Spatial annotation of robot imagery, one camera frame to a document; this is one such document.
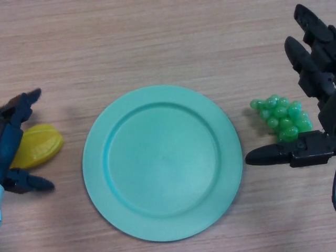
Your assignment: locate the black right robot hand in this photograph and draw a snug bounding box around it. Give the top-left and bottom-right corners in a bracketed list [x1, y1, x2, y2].
[245, 4, 336, 168]

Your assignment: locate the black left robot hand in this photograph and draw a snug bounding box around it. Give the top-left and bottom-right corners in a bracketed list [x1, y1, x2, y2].
[0, 88, 56, 195]

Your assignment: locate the yellow starfruit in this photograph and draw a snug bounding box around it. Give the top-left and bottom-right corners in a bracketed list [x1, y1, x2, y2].
[9, 123, 65, 169]

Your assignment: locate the green round plate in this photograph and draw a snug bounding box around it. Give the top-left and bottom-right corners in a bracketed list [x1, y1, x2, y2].
[82, 83, 244, 241]

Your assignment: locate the green grape bunch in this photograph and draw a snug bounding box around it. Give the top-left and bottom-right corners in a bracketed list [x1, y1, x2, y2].
[249, 94, 313, 144]

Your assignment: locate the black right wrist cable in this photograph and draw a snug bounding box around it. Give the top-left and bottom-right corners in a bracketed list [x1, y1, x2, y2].
[331, 170, 336, 212]

